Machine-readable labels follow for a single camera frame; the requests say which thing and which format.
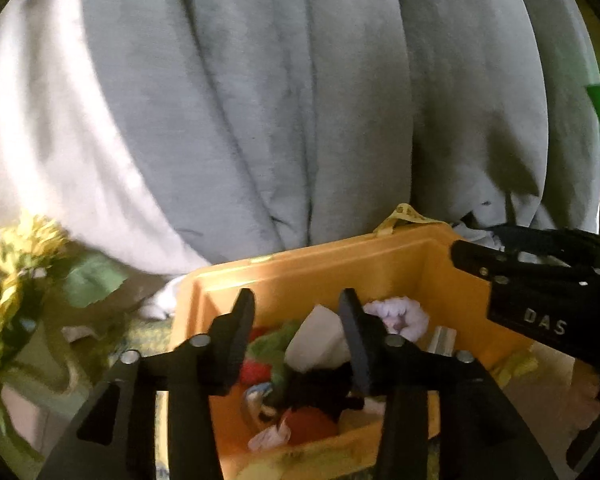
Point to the grey curtain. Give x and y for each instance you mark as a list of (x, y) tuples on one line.
[(305, 85)]

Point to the white curtain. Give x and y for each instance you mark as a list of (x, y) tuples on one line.
[(55, 135)]

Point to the red soft toy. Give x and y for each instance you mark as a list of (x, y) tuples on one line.
[(312, 425)]

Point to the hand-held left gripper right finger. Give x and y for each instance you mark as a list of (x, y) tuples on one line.
[(356, 340)]

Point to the blue white soft item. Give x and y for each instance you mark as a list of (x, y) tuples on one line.
[(257, 400)]

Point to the red knitted strawberry toy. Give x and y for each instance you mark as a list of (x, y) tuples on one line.
[(265, 360)]

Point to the white pink cloth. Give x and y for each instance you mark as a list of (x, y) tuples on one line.
[(270, 437)]

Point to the person's right hand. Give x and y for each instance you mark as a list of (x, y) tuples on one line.
[(585, 402)]

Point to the white round vase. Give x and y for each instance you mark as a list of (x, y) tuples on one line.
[(27, 417)]

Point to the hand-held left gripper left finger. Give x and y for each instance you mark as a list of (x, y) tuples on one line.
[(242, 330)]

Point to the artificial sunflower bouquet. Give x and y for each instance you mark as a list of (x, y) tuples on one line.
[(15, 270)]

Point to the white soft cloth item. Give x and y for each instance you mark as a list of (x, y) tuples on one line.
[(317, 340)]

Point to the black soft toy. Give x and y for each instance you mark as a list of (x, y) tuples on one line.
[(315, 392)]

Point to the pink white fluffy plush toy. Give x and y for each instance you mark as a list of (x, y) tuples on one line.
[(400, 317)]

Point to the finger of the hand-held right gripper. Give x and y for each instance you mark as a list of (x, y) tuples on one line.
[(480, 260), (550, 242)]

